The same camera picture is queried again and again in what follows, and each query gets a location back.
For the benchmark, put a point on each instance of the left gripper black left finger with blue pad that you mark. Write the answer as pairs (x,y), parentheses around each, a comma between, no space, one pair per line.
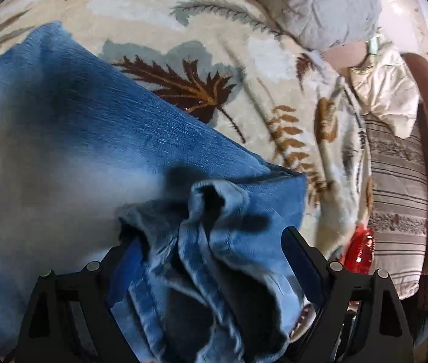
(69,316)

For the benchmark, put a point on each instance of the striped beige mattress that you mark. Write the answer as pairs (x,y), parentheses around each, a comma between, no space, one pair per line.
(399,204)

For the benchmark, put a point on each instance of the blue denim jeans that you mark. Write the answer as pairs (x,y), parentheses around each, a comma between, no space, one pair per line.
(83,150)

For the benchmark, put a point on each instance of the beige leaf pattern blanket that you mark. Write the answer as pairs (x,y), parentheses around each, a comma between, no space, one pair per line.
(227,64)

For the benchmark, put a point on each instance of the grey quilted pillow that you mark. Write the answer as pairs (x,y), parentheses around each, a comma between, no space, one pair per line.
(323,24)

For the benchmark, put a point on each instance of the cream crumpled cloth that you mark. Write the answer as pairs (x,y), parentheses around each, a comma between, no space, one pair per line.
(385,86)

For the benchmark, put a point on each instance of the red plastic object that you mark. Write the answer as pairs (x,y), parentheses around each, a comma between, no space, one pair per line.
(358,255)

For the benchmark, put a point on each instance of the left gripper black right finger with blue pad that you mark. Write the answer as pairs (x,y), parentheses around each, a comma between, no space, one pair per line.
(358,317)

